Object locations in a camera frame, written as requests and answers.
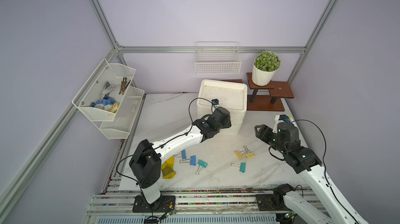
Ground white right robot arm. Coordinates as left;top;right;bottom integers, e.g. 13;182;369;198
254;121;366;224

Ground blue binder clip right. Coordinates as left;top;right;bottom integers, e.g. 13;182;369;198
179;155;196;166

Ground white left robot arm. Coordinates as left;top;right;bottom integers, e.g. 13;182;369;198
129;107;231;205

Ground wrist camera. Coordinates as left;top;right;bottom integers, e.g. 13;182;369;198
211;99;219;105
278;115;292;123

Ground teal binder clip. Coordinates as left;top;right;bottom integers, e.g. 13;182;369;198
230;163;246;173
195;159;208;175

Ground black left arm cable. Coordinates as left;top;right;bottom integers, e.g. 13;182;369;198
115;97;219;190

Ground white mesh lower wall bin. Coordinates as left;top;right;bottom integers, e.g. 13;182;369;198
99;86;145;140

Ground white plastic drawer unit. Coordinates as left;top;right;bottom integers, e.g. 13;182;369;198
196;79;248;135

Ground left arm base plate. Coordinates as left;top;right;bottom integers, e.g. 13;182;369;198
132;195;176;213

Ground yellow transparent cup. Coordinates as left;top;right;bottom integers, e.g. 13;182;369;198
161;156;176;179

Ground green potted plant white pot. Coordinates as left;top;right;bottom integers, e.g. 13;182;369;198
252;51;281;86

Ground white mesh wall bin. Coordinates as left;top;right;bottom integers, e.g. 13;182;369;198
72;59;136;122
99;86;145;140

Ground blue white cloth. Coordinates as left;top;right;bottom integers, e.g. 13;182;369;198
90;82;119;113

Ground wooden clothespins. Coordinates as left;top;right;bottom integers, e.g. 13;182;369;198
119;77;131;95

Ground white wire wall basket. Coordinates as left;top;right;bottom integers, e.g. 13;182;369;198
195;41;242;75

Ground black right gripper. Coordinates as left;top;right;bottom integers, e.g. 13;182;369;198
254;124;287;155

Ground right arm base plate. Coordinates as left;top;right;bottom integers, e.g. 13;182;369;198
256;194;290;211

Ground brown wooden stepped stand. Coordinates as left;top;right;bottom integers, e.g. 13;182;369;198
222;72;295;113

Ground blue binder clip left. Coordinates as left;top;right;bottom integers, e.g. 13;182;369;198
175;150;187;160

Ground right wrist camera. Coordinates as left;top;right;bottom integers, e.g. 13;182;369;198
278;115;292;123

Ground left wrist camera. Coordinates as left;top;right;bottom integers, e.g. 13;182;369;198
211;99;219;105

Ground white mesh upper wall bin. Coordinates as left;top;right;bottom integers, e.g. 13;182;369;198
72;59;136;122

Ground blue binder clip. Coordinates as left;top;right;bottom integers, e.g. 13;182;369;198
179;155;196;166
175;150;187;160

